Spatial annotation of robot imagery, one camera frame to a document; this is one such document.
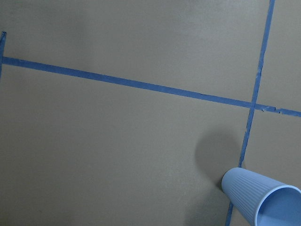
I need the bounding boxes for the light blue ribbed cup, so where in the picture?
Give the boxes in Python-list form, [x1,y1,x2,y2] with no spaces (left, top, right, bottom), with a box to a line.
[222,168,301,226]

